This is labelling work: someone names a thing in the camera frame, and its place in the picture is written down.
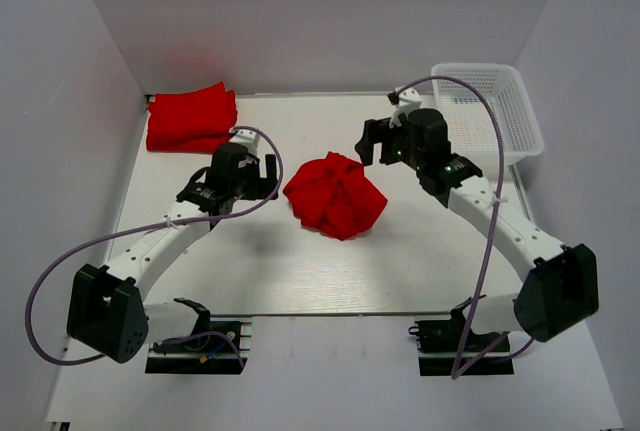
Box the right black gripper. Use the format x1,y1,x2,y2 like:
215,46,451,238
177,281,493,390
356,117,426,171

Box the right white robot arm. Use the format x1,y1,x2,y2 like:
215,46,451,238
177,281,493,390
355,108,599,350

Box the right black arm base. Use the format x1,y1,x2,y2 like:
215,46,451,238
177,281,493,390
408,318,514,377

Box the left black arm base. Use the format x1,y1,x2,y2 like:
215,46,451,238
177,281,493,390
145,317,252,376

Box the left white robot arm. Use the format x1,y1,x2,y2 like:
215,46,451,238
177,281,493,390
67,143,281,363

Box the folded red t shirt stack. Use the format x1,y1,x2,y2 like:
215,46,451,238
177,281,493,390
146,82,238,154

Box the white plastic basket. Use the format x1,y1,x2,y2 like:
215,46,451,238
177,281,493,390
431,63,544,170

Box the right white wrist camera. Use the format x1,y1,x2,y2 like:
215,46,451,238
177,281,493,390
387,87,423,128

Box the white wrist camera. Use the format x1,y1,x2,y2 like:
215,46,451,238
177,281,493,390
387,87,423,128
230,127,260,155

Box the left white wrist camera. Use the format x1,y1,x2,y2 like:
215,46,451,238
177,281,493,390
230,127,260,155

